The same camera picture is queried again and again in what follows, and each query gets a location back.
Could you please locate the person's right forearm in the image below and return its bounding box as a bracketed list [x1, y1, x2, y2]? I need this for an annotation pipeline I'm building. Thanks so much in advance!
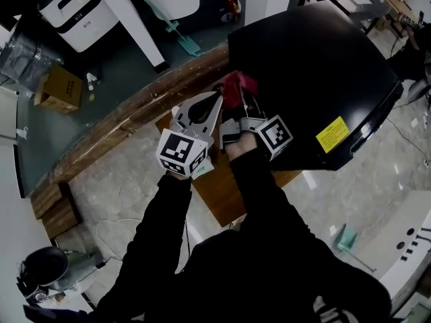
[230, 152, 324, 258]

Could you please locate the red canister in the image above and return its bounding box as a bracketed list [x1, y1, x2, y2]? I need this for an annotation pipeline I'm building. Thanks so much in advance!
[227, 0, 242, 23]

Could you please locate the wooden platform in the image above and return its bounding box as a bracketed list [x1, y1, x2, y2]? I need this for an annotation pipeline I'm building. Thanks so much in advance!
[154, 111, 304, 228]

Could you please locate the large black glossy box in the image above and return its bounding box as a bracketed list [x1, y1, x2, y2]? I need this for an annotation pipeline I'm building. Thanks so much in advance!
[227, 0, 404, 172]

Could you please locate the pink cloth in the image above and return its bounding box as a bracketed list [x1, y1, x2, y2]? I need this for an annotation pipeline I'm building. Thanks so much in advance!
[220, 71, 259, 110]

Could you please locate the black pot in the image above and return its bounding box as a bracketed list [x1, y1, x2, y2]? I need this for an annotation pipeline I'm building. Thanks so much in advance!
[20, 246, 70, 287]

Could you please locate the white curved machine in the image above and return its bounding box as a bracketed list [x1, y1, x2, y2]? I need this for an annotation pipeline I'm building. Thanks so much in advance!
[356, 189, 431, 316]

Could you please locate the teal mop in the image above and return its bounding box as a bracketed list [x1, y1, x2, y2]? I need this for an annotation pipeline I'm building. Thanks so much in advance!
[129, 0, 203, 57]

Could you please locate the plastic wrapped bin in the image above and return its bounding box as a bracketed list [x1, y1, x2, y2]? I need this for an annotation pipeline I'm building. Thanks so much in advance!
[0, 32, 65, 94]

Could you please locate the person's left forearm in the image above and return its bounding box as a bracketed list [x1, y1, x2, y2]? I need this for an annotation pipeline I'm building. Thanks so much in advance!
[124, 170, 193, 275]

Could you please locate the person's black clothed torso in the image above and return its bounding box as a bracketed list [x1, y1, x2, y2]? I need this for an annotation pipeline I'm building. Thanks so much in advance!
[96, 220, 393, 323]

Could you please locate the cardboard box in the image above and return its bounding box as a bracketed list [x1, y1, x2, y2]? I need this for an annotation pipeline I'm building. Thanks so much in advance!
[33, 64, 84, 114]

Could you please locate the person's right hand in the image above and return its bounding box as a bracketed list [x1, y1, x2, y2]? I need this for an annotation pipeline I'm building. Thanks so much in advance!
[224, 131, 261, 163]

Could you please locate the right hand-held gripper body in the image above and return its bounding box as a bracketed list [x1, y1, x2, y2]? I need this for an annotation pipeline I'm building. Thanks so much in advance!
[218, 114, 294, 163]

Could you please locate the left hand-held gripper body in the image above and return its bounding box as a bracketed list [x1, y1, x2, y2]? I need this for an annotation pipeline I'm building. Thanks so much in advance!
[155, 122, 216, 178]

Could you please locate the white service robot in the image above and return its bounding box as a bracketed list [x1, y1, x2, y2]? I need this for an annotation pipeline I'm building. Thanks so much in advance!
[36, 0, 121, 53]

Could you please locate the teal dustpan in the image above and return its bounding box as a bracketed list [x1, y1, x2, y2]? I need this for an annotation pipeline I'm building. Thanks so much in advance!
[333, 223, 377, 274]

